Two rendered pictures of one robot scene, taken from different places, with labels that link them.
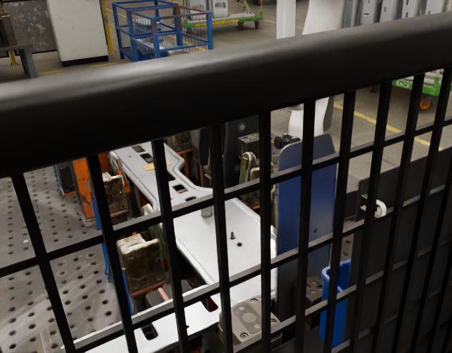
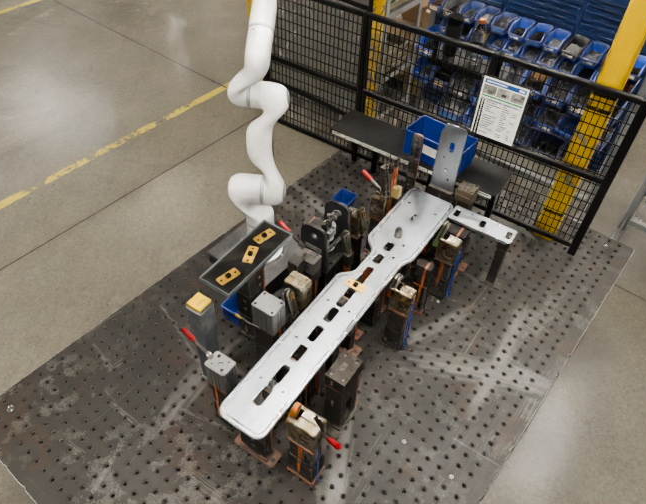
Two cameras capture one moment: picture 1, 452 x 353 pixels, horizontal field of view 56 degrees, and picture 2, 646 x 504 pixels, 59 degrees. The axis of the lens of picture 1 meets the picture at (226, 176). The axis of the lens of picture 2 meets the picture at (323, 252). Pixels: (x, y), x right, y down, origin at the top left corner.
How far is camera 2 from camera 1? 269 cm
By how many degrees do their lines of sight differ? 88
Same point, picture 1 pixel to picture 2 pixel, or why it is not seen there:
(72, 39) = not seen: outside the picture
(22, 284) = (443, 397)
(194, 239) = (423, 231)
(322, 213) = (442, 150)
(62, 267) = (413, 383)
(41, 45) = not seen: outside the picture
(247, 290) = (441, 204)
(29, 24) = not seen: outside the picture
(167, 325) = (476, 220)
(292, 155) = (462, 132)
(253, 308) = (463, 187)
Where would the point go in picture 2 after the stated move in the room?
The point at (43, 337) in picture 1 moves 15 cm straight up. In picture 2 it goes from (466, 349) to (474, 328)
